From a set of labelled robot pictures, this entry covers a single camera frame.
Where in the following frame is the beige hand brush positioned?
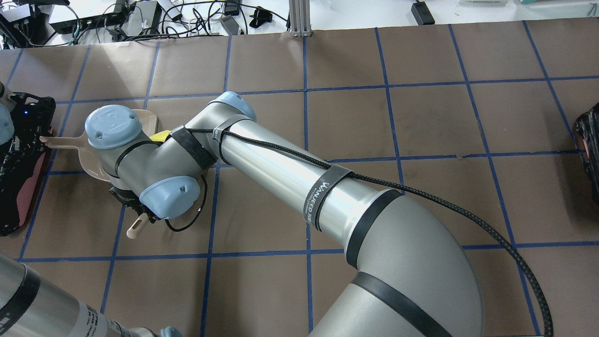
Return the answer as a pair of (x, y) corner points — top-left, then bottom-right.
(126, 213), (150, 239)

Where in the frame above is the beige dustpan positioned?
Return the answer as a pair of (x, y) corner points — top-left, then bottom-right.
(39, 110), (159, 182)

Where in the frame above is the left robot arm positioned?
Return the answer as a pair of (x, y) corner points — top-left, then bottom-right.
(1, 83), (182, 337)

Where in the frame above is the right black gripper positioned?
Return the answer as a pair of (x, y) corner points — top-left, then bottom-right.
(109, 186), (158, 223)

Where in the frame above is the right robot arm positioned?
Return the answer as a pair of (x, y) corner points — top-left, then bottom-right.
(84, 91), (484, 337)

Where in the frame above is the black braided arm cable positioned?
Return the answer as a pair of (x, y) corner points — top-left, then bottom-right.
(164, 127), (554, 337)

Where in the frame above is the black lined trash bin right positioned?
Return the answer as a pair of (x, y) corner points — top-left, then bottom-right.
(574, 104), (599, 204)

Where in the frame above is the yellow trash piece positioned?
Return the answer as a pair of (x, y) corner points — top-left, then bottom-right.
(149, 130), (171, 144)

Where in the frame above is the aluminium frame post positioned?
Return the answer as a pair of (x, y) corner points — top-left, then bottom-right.
(287, 0), (313, 37)

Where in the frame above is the black power adapter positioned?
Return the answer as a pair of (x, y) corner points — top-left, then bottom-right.
(411, 0), (436, 26)

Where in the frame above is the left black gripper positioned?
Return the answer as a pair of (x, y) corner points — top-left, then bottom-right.
(8, 92), (56, 155)

